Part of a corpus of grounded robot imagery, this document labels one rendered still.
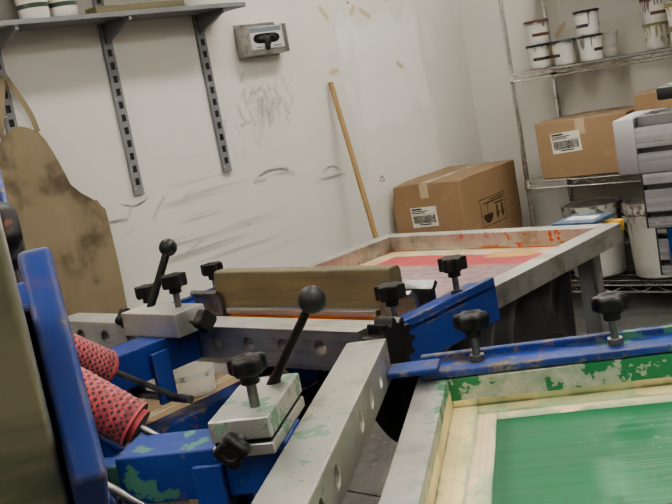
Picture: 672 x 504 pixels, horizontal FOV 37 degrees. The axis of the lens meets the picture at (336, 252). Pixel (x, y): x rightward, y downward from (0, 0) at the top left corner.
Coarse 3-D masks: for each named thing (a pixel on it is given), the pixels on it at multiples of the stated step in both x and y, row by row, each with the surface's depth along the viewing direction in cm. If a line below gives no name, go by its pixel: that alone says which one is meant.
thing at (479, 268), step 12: (468, 264) 198; (480, 264) 196; (492, 264) 193; (504, 264) 191; (516, 264) 189; (432, 276) 192; (444, 276) 190; (468, 276) 187; (480, 276) 185; (492, 276) 183; (444, 288) 180
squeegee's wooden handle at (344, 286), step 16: (224, 272) 178; (240, 272) 175; (256, 272) 173; (272, 272) 170; (288, 272) 167; (304, 272) 165; (320, 272) 163; (336, 272) 160; (352, 272) 158; (368, 272) 156; (384, 272) 154; (400, 272) 155; (224, 288) 179; (240, 288) 176; (256, 288) 173; (272, 288) 171; (288, 288) 168; (336, 288) 161; (352, 288) 159; (368, 288) 157; (240, 304) 177; (256, 304) 174; (272, 304) 172; (288, 304) 169; (336, 304) 162; (352, 304) 160; (368, 304) 157
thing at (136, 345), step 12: (192, 336) 146; (120, 348) 141; (132, 348) 139; (144, 348) 139; (156, 348) 141; (168, 348) 143; (180, 348) 144; (192, 348) 146; (120, 360) 136; (132, 360) 138; (144, 360) 139; (180, 360) 144; (192, 360) 146; (132, 372) 138; (144, 372) 139; (120, 384) 136; (132, 384) 138
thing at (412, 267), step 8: (408, 256) 218; (416, 256) 216; (424, 256) 215; (432, 256) 213; (440, 256) 211; (384, 264) 214; (392, 264) 212; (400, 264) 211; (408, 264) 209; (416, 264) 207; (424, 264) 206; (432, 264) 204; (408, 272) 201; (416, 272) 199; (424, 272) 198; (432, 272) 196
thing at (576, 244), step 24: (384, 240) 225; (408, 240) 223; (432, 240) 219; (456, 240) 215; (480, 240) 211; (504, 240) 207; (528, 240) 203; (552, 240) 200; (576, 240) 184; (600, 240) 187; (312, 264) 210; (336, 264) 213; (528, 264) 171; (552, 264) 173; (576, 264) 180; (504, 288) 161; (528, 288) 167; (216, 360) 158
